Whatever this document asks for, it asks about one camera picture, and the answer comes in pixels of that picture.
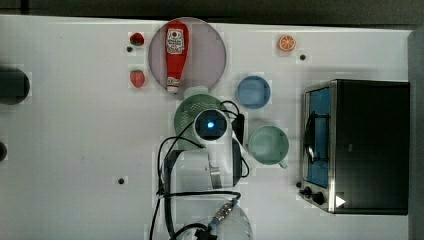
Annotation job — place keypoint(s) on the blue bowl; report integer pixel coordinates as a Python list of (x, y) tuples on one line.
[(253, 92)]

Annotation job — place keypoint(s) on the green mug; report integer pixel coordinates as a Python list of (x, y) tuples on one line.
[(269, 145)]

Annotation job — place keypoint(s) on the red ketchup bottle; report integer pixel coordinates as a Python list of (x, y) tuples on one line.
[(176, 50)]

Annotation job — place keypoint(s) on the grey round plate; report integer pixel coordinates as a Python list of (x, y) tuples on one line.
[(206, 56)]

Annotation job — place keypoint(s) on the orange slice toy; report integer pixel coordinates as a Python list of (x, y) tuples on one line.
[(286, 43)]

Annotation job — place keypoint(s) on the strawberry toy near edge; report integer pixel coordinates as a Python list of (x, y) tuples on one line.
[(137, 39)]

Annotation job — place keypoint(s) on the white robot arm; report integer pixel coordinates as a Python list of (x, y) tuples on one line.
[(200, 201)]

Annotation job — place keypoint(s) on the strawberry toy by bottle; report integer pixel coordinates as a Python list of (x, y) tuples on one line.
[(137, 78)]

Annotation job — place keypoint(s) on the black cylinder post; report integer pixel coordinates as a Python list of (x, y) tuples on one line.
[(14, 86)]

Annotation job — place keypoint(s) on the black toaster oven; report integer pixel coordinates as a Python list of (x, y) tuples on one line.
[(355, 147)]

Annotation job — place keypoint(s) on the green oval strainer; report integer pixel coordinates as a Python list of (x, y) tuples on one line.
[(190, 113)]

